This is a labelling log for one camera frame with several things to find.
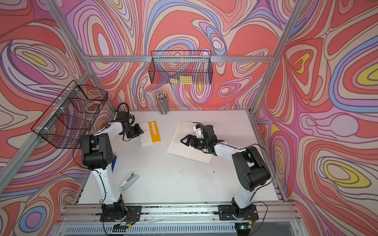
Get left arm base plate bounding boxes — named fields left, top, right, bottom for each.
left=100, top=206, right=142, bottom=223

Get black wire basket back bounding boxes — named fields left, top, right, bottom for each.
left=148, top=50, right=213, bottom=85

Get black wire basket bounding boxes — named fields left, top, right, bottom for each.
left=148, top=50, right=213, bottom=85
left=31, top=80, right=108, bottom=149

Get light blue white stapler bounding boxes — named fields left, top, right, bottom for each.
left=120, top=172, right=139, bottom=191

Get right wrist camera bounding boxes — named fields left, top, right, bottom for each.
left=193, top=124, right=203, bottom=138

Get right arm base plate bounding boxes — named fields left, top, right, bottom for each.
left=218, top=204, right=259, bottom=222

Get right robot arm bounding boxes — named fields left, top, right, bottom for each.
left=180, top=124, right=271, bottom=222

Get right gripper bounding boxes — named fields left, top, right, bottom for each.
left=181, top=135, right=209, bottom=150

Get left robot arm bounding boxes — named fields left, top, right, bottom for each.
left=80, top=111, right=143, bottom=213

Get black wire basket left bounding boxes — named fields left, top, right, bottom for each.
left=31, top=80, right=108, bottom=149

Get cream lined notebook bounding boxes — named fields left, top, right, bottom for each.
left=166, top=122, right=212, bottom=164
left=139, top=121, right=161, bottom=144
left=141, top=142, right=153, bottom=147

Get yellow sticky notes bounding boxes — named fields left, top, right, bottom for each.
left=169, top=76, right=193, bottom=85

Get metal pen cup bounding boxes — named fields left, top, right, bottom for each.
left=155, top=90, right=169, bottom=115

